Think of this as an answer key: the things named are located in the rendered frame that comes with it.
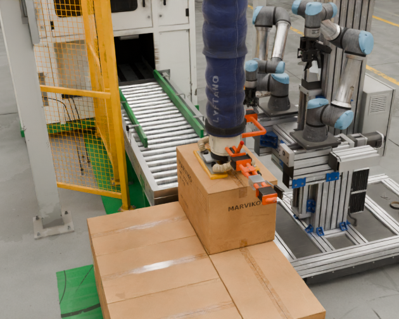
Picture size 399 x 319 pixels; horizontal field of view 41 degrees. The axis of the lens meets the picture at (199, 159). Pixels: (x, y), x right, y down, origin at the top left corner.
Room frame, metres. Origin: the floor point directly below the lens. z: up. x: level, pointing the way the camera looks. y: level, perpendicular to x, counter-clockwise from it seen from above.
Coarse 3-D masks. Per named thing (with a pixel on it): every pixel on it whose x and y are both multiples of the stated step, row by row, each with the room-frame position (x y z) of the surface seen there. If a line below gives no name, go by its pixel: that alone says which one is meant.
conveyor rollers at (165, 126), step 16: (128, 96) 4.87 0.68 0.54; (144, 96) 4.84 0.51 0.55; (160, 96) 4.87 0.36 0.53; (144, 112) 4.46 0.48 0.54; (160, 112) 4.43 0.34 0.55; (176, 112) 4.45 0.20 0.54; (144, 128) 4.09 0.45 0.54; (160, 128) 4.13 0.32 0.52; (176, 128) 4.08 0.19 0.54; (192, 128) 4.05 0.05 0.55; (160, 144) 3.77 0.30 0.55; (176, 144) 3.80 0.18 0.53; (160, 160) 3.50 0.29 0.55; (176, 160) 3.52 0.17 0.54; (160, 176) 3.29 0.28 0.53; (176, 176) 3.26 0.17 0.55
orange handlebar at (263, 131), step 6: (252, 120) 2.98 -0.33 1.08; (258, 126) 2.89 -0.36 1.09; (252, 132) 2.80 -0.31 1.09; (258, 132) 2.80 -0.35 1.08; (264, 132) 2.81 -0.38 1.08; (228, 150) 2.59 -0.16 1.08; (234, 150) 2.59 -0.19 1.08; (240, 168) 2.40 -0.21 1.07; (246, 168) 2.37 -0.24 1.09; (252, 168) 2.37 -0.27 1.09; (246, 174) 2.32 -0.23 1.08; (252, 174) 2.35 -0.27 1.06; (258, 186) 2.20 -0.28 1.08; (270, 198) 2.09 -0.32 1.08; (276, 198) 2.10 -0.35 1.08
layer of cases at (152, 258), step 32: (96, 224) 2.70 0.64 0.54; (128, 224) 2.69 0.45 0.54; (160, 224) 2.68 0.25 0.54; (192, 224) 2.67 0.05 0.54; (96, 256) 2.38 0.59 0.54; (128, 256) 2.38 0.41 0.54; (160, 256) 2.37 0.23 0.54; (192, 256) 2.36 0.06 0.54; (224, 256) 2.35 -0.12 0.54; (256, 256) 2.34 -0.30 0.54; (128, 288) 2.12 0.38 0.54; (160, 288) 2.11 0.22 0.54; (192, 288) 2.10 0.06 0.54; (224, 288) 2.10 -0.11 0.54; (256, 288) 2.09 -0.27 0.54; (288, 288) 2.08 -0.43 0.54
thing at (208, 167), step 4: (208, 148) 2.85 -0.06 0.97; (196, 152) 2.81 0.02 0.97; (200, 152) 2.80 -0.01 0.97; (204, 152) 2.75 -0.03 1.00; (208, 152) 2.79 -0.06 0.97; (196, 156) 2.76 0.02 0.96; (200, 156) 2.74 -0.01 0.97; (200, 160) 2.70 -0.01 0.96; (204, 160) 2.69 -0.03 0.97; (204, 164) 2.66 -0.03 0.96; (208, 164) 2.65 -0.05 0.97; (212, 164) 2.61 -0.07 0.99; (204, 168) 2.62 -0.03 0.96; (208, 168) 2.59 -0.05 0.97; (212, 168) 2.59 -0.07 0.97; (208, 172) 2.56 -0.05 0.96; (212, 172) 2.55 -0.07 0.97; (216, 172) 2.55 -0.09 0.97; (220, 172) 2.55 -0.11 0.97; (224, 172) 2.56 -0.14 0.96; (208, 176) 2.54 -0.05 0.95; (212, 176) 2.52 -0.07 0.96; (216, 176) 2.52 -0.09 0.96; (220, 176) 2.52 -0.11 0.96; (224, 176) 2.53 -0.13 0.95
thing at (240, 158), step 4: (232, 156) 2.49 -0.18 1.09; (236, 156) 2.50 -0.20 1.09; (240, 156) 2.49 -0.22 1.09; (244, 156) 2.49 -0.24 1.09; (248, 156) 2.48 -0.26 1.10; (232, 160) 2.45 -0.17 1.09; (236, 160) 2.45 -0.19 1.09; (240, 160) 2.43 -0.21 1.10; (244, 160) 2.43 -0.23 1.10; (248, 160) 2.44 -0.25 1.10; (232, 164) 2.46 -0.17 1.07; (236, 164) 2.42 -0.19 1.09; (244, 164) 2.43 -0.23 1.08; (236, 168) 2.42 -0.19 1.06
